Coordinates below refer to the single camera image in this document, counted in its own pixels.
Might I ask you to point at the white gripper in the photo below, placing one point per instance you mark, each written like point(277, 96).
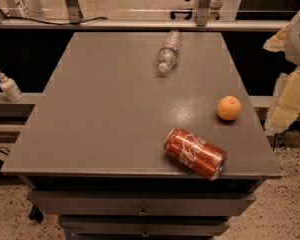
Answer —
point(299, 39)

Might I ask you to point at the clear plastic water bottle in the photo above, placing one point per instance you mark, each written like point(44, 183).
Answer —
point(169, 52)

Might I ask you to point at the white pump lotion bottle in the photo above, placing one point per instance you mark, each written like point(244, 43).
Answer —
point(10, 88)

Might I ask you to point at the orange fruit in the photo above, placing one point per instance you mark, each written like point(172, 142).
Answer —
point(229, 108)

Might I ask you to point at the red coca-cola can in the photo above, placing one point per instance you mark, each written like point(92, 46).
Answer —
point(195, 153)

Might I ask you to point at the grey drawer cabinet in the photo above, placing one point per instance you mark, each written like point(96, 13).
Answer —
point(103, 120)

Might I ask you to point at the upper grey drawer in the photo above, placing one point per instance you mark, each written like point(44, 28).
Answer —
point(140, 203)

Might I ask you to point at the grey drawer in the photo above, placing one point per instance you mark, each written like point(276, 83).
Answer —
point(143, 226)
point(140, 203)

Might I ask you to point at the lower grey drawer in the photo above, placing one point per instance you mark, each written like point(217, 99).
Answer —
point(143, 226)

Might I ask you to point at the black cabinet caster wheel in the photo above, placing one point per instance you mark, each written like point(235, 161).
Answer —
point(35, 214)

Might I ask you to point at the grey metal shelf rail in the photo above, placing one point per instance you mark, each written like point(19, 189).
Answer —
point(111, 25)

